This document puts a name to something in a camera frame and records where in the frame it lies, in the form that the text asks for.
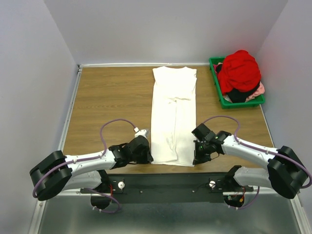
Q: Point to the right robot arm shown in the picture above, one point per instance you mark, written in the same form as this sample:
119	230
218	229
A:
279	169

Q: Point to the aluminium frame rail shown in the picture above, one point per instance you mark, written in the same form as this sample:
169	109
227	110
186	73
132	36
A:
299	216

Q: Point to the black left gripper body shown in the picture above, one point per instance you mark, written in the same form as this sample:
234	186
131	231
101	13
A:
143	158

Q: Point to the white t shirt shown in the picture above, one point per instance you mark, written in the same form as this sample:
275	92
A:
173	116

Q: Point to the pink t shirt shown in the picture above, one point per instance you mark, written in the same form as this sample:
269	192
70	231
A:
258	90

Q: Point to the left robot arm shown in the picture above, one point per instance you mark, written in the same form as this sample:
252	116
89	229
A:
59	172

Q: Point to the green plastic bin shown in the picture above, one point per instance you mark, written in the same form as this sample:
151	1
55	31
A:
223	102

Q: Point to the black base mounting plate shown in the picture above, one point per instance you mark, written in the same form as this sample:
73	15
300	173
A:
168	188

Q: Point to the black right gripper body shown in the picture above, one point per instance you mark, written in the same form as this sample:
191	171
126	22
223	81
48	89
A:
201	152

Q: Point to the red t shirt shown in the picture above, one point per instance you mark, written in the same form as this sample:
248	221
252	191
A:
239	71

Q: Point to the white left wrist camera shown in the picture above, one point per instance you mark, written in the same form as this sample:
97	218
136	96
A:
141	132

